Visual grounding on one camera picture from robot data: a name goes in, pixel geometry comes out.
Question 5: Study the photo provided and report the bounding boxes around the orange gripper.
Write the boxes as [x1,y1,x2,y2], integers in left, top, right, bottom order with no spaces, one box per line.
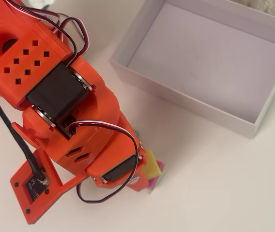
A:
[85,141,150,193]

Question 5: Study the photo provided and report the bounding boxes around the yellow foam cuboid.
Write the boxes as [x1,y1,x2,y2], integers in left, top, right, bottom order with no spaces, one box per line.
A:
[141,148,162,180]

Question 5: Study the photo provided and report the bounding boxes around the white foam cuboid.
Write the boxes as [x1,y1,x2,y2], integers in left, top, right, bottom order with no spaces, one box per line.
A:
[149,174,165,196]

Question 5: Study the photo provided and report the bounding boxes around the pink foam cuboid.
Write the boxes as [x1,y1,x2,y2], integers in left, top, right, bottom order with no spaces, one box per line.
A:
[147,160,165,190]

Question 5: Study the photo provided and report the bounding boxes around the blue foam cuboid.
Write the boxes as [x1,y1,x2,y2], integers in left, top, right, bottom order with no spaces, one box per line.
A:
[133,127,141,143]

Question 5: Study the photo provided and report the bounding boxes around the white cardboard bin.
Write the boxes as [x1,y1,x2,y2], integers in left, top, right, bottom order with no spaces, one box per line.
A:
[110,0,275,139]

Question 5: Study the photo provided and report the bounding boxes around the beige woven curtain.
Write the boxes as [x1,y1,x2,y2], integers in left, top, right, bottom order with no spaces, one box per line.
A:
[231,0,275,24]

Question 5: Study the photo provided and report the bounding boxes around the thin servo wire bundle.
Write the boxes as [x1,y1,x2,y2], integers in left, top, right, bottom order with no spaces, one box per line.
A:
[13,0,78,66]
[5,0,90,67]
[68,120,140,203]

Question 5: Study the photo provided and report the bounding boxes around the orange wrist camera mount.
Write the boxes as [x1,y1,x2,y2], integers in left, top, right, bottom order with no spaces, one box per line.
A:
[10,148,87,225]

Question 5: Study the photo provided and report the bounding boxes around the thick black camera cable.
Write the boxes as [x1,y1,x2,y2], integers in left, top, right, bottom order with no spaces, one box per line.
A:
[0,82,46,181]

